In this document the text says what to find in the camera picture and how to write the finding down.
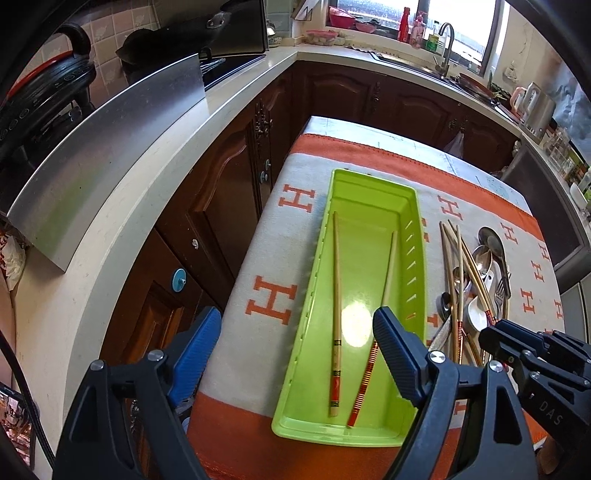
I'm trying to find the pale bamboo chopstick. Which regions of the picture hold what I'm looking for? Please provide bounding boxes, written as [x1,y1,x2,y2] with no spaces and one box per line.
[455,224,465,364]

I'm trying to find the bamboo chopstick red striped end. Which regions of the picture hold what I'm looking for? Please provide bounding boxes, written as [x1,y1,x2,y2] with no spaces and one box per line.
[346,231,398,428]

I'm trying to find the bamboo chopstick red patterned end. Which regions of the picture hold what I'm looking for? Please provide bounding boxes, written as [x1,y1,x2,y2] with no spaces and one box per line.
[329,212,342,417]

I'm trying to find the bamboo chopstick decorated end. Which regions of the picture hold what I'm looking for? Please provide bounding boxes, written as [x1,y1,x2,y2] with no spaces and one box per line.
[443,222,497,326]

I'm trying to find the dark wooden kitchen cabinets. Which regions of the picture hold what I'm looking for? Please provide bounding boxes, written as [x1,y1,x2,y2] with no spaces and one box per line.
[100,61,516,365]

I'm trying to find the chrome kitchen faucet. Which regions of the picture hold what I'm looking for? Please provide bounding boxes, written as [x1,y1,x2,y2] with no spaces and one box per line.
[435,22,455,79]

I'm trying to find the white ceramic soup spoon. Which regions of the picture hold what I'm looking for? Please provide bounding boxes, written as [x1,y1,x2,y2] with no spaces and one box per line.
[465,271,495,332]

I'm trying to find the stainless steel fork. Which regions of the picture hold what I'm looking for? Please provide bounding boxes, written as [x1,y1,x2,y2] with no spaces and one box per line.
[494,278,510,320]

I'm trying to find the small steel teaspoon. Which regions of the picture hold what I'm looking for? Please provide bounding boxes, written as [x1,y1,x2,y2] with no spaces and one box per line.
[429,292,452,351]

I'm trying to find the orange beige H-pattern blanket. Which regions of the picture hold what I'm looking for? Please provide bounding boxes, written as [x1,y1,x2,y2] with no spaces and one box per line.
[188,128,564,479]

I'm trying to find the long steel spoon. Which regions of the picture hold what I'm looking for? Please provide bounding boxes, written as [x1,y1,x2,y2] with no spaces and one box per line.
[472,245,493,278]

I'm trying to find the large steel spoon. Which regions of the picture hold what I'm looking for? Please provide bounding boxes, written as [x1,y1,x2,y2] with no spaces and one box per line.
[478,226,511,298]

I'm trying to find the lime green plastic utensil tray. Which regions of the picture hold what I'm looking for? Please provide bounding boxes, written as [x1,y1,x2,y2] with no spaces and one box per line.
[271,169,427,447]

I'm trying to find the stainless steel splash panel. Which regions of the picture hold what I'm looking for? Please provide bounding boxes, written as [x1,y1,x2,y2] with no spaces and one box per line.
[7,55,205,270]

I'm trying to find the white electric kettle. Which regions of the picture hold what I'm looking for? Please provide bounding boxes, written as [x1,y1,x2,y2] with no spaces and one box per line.
[510,82,556,144]

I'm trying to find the black rice cooker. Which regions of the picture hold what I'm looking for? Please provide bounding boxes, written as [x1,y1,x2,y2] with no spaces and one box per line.
[1,23,96,156]

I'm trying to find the black gas stove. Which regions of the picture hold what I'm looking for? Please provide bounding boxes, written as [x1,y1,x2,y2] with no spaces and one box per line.
[116,0,269,83]

